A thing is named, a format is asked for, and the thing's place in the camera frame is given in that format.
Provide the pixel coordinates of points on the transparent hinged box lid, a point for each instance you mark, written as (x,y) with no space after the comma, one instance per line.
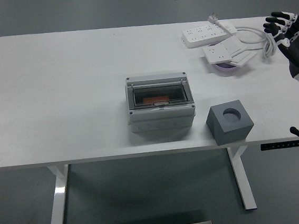
(161,92)

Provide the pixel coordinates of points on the grey plastic electrical box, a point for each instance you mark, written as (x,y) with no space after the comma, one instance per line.
(163,116)

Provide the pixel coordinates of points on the orange cylindrical battery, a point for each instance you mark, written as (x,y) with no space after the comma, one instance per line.
(156,99)

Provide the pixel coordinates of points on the black table control panel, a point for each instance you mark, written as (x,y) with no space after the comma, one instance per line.
(280,145)

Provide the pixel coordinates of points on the grey block with round hole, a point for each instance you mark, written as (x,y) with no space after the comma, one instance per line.
(228,133)

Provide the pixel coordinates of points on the white power strip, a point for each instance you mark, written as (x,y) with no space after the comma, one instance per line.
(198,39)

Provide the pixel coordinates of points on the white table leg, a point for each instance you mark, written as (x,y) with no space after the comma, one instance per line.
(59,194)
(241,177)

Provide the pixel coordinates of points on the white wall socket panel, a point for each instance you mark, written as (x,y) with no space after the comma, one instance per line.
(216,53)

